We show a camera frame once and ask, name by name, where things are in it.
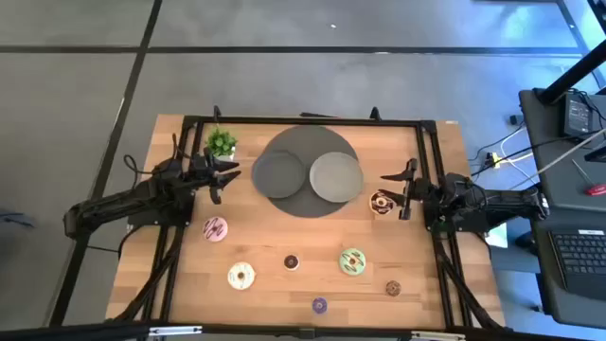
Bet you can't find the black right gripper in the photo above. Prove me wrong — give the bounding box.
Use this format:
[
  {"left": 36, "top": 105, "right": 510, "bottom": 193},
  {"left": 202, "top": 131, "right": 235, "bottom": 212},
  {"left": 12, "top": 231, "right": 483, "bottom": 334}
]
[{"left": 378, "top": 157, "right": 440, "bottom": 222}]

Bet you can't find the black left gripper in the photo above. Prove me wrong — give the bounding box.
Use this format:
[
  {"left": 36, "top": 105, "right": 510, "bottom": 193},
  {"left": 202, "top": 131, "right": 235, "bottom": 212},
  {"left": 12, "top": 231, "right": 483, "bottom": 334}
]
[{"left": 190, "top": 147, "right": 242, "bottom": 206}]

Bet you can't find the large pink striped donut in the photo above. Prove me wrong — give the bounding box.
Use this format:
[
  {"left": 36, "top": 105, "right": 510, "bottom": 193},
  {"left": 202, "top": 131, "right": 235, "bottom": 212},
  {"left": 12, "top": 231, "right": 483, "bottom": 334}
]
[{"left": 202, "top": 216, "right": 229, "bottom": 243}]

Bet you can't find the large green striped donut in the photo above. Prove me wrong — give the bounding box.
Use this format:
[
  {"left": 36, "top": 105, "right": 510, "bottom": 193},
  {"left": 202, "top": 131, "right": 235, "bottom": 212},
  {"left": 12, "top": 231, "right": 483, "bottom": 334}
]
[{"left": 338, "top": 247, "right": 367, "bottom": 277}]

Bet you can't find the large chocolate and white donut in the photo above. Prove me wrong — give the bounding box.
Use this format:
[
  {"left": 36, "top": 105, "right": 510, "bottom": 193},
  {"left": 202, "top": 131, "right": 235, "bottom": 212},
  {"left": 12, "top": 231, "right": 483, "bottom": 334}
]
[{"left": 368, "top": 190, "right": 397, "bottom": 217}]

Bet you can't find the green plant in white pot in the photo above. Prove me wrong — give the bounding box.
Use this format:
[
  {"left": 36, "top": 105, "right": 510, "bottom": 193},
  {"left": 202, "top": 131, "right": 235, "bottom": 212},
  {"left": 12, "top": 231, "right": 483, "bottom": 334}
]
[{"left": 205, "top": 126, "right": 239, "bottom": 162}]

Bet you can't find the dark grey plate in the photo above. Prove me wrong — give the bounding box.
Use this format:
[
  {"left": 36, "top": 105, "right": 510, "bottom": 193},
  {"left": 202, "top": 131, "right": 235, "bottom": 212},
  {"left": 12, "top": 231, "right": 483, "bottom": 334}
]
[{"left": 251, "top": 150, "right": 307, "bottom": 200}]

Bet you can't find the light grey plate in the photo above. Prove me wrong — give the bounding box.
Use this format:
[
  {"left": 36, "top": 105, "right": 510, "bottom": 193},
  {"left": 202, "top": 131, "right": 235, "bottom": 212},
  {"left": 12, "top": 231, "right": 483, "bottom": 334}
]
[{"left": 309, "top": 151, "right": 365, "bottom": 204}]

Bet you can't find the black beam with silver brackets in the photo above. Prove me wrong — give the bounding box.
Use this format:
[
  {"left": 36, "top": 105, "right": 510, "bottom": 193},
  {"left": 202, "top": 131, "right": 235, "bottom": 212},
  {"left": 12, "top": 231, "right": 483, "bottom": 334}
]
[{"left": 0, "top": 321, "right": 606, "bottom": 341}]

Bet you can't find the dark grey side desk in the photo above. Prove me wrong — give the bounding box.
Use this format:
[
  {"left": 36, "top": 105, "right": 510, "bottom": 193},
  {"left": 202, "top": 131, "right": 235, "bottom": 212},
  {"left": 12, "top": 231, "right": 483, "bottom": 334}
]
[{"left": 518, "top": 87, "right": 606, "bottom": 329}]

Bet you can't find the black electronic box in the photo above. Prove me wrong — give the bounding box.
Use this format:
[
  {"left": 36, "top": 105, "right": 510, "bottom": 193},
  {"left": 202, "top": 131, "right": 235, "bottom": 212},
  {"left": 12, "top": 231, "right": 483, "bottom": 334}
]
[{"left": 562, "top": 92, "right": 594, "bottom": 139}]

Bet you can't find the black keyboard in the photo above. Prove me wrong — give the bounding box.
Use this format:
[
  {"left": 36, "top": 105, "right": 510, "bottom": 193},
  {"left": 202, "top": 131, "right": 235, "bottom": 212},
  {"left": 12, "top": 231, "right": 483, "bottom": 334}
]
[{"left": 548, "top": 228, "right": 606, "bottom": 298}]

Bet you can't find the black diagonal pole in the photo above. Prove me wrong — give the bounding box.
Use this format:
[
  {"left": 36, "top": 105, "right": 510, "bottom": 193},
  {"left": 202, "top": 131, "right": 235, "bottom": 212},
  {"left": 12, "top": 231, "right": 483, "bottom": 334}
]
[{"left": 538, "top": 41, "right": 606, "bottom": 106}]

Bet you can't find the black aluminium table frame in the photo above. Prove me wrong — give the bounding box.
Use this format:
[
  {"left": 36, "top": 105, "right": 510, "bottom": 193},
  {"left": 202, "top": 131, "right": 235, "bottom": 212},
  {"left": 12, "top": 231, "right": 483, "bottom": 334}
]
[{"left": 106, "top": 104, "right": 506, "bottom": 332}]

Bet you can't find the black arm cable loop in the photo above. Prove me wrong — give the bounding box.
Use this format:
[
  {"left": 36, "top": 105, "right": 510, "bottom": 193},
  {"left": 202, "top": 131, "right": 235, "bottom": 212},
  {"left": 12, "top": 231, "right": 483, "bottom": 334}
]
[{"left": 122, "top": 153, "right": 155, "bottom": 177}]

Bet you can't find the white cable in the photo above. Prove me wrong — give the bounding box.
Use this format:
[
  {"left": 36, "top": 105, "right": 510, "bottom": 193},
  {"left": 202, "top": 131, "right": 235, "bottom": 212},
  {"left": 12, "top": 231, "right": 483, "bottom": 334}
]
[{"left": 499, "top": 126, "right": 606, "bottom": 190}]

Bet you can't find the red-handled screwdriver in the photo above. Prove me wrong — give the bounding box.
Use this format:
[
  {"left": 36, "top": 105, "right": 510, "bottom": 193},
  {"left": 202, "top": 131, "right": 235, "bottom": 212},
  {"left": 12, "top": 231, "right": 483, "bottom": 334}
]
[{"left": 570, "top": 158, "right": 606, "bottom": 197}]

